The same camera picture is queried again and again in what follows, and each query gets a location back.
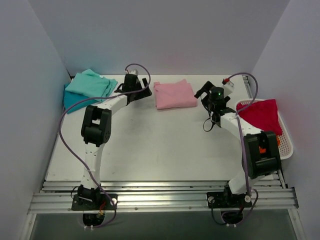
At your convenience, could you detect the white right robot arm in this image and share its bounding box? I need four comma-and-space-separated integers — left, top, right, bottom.
194, 81, 282, 207

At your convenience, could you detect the pink t-shirt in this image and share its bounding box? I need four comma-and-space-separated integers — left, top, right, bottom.
153, 79, 198, 110

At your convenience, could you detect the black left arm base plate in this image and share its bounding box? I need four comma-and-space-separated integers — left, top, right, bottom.
71, 193, 118, 211

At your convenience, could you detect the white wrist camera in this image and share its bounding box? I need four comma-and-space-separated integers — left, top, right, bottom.
222, 78, 235, 97
127, 69, 139, 76

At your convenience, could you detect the magenta t-shirt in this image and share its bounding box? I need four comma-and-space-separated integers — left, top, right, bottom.
236, 99, 283, 136

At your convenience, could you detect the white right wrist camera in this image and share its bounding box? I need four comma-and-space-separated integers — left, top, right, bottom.
222, 78, 235, 97

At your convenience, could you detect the aluminium rail frame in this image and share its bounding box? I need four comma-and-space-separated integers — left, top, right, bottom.
19, 74, 306, 240

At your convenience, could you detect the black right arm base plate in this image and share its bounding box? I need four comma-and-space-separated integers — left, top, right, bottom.
206, 191, 252, 209

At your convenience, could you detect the mint green folded t-shirt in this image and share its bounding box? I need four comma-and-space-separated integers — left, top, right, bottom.
65, 69, 118, 102

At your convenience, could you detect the orange t-shirt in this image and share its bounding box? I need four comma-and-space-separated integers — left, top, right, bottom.
259, 135, 281, 154

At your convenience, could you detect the teal blue folded t-shirt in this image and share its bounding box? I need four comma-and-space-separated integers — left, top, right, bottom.
63, 83, 98, 114

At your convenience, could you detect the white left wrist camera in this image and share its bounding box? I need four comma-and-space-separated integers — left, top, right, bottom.
127, 69, 139, 76

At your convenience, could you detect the white plastic basket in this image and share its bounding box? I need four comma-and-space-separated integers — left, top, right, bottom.
236, 98, 294, 161

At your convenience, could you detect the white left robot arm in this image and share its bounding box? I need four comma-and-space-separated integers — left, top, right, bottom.
77, 69, 152, 210

